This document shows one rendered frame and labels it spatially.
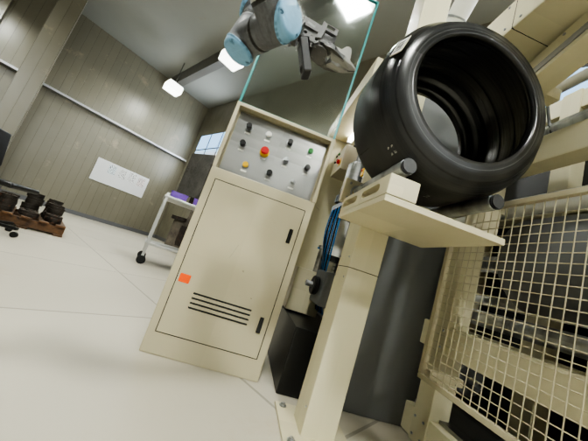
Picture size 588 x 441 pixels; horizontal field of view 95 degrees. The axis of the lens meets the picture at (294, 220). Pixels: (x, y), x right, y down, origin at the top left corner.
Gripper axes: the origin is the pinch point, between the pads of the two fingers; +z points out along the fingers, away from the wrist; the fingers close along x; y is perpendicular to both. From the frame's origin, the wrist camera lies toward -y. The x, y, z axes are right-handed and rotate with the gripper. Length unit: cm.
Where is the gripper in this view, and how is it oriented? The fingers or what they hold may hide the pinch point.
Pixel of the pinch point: (350, 70)
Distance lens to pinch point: 98.0
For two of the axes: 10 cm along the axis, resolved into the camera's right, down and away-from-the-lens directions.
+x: -1.7, 1.2, 9.8
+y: 4.2, -8.9, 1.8
